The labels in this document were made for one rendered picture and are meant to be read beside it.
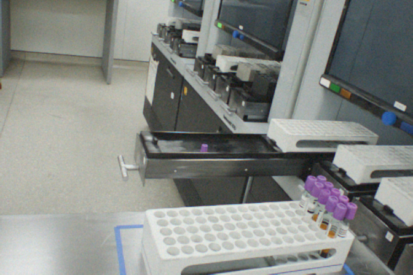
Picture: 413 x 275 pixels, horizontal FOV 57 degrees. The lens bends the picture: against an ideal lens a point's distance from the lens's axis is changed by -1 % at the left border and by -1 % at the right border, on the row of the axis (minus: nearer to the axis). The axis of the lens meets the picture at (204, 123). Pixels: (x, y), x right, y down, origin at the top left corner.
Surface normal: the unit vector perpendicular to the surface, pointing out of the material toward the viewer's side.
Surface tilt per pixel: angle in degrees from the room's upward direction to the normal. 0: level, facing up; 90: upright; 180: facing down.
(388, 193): 90
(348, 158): 90
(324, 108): 90
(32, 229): 0
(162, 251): 0
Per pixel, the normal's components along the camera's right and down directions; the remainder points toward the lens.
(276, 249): 0.33, 0.41
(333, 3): -0.93, -0.03
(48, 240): 0.18, -0.91
